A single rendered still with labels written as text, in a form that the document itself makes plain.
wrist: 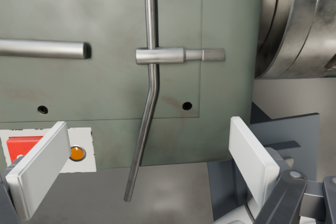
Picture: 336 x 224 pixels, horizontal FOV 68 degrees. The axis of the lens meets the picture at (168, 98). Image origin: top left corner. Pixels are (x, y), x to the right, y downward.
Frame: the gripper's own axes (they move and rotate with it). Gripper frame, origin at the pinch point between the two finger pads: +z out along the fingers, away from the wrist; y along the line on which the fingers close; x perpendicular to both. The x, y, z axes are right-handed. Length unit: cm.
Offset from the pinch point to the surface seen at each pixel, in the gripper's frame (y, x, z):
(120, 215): -34, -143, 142
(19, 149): -19.7, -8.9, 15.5
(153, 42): 0.1, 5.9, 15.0
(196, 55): 5.6, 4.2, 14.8
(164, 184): 2, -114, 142
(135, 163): -3.1, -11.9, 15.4
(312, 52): 24.5, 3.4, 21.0
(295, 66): 23.4, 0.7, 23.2
